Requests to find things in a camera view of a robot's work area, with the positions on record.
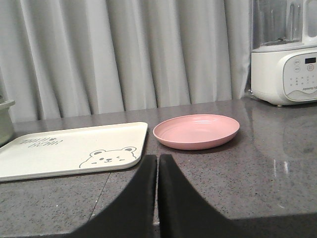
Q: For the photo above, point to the white blender machine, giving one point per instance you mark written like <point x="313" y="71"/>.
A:
<point x="284" y="51"/>

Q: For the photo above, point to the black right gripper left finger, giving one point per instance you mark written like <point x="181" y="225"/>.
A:
<point x="130" y="215"/>

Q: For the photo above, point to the cream bear serving tray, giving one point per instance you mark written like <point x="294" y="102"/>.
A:
<point x="73" y="151"/>

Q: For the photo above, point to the white pleated curtain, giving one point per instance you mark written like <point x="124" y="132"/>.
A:
<point x="64" y="58"/>

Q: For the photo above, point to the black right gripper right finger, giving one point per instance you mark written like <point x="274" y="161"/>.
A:
<point x="183" y="213"/>

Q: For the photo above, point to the pink round plate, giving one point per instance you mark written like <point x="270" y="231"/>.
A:
<point x="196" y="132"/>

